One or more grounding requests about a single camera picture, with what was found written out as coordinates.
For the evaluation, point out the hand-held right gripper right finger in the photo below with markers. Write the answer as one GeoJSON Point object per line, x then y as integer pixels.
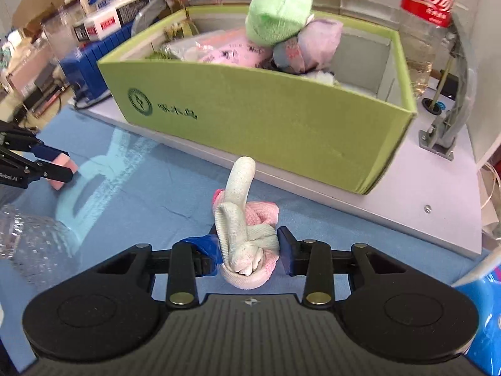
{"type": "Point", "coordinates": [285, 251]}

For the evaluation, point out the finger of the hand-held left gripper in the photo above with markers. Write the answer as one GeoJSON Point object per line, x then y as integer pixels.
{"type": "Point", "coordinates": [51, 152]}
{"type": "Point", "coordinates": [54, 171]}

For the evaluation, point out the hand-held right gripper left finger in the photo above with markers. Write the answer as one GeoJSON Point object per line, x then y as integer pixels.
{"type": "Point", "coordinates": [204, 247]}

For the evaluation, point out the pink sponge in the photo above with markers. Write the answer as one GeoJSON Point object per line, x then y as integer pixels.
{"type": "Point", "coordinates": [64, 162]}

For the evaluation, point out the green cardboard box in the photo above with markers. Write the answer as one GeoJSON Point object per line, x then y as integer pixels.
{"type": "Point", "coordinates": [274, 125]}

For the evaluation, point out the clear plastic bag packet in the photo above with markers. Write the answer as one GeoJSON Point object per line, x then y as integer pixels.
{"type": "Point", "coordinates": [178, 49]}

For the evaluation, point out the pink packet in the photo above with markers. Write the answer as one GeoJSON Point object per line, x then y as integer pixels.
{"type": "Point", "coordinates": [235, 51]}

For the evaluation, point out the pink green patterned cloth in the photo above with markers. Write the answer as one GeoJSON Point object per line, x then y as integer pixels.
{"type": "Point", "coordinates": [313, 43]}

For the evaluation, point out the green towel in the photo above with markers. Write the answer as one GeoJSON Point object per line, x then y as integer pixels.
{"type": "Point", "coordinates": [280, 11]}

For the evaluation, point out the clear plastic bottle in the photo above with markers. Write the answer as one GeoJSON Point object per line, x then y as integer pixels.
{"type": "Point", "coordinates": [35, 243]}

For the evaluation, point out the blue mat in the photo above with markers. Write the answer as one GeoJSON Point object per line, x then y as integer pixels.
{"type": "Point", "coordinates": [148, 188]}

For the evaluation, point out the blue box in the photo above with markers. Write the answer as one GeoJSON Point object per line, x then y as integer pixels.
{"type": "Point", "coordinates": [94, 66]}

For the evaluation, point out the clear plastic cup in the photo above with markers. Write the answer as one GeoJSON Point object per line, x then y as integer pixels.
{"type": "Point", "coordinates": [58, 35]}

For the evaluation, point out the white carton red label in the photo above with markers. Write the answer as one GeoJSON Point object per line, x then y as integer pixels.
{"type": "Point", "coordinates": [113, 17]}

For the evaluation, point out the white fluffy cloth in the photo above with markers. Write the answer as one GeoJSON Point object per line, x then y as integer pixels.
{"type": "Point", "coordinates": [321, 77]}

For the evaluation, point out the blue tissue pack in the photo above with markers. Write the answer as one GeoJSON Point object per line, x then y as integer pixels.
{"type": "Point", "coordinates": [483, 321]}

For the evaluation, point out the grey metal stand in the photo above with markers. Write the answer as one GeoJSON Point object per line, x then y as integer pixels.
{"type": "Point", "coordinates": [458, 98]}

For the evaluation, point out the small black box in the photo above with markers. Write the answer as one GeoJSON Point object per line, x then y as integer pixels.
{"type": "Point", "coordinates": [449, 84]}

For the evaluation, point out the cola bottle red label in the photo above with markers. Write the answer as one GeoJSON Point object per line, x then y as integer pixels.
{"type": "Point", "coordinates": [426, 15]}

